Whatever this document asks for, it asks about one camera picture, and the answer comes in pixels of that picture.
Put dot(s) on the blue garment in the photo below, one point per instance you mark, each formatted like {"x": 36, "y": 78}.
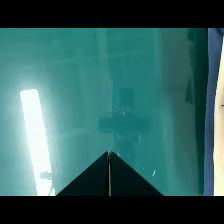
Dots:
{"x": 210, "y": 110}

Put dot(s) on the white garment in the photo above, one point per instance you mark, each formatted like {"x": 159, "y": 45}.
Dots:
{"x": 219, "y": 146}

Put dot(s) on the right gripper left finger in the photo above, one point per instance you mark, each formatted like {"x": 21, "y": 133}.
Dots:
{"x": 91, "y": 181}

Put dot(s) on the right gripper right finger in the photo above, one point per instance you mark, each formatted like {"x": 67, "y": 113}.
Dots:
{"x": 128, "y": 181}

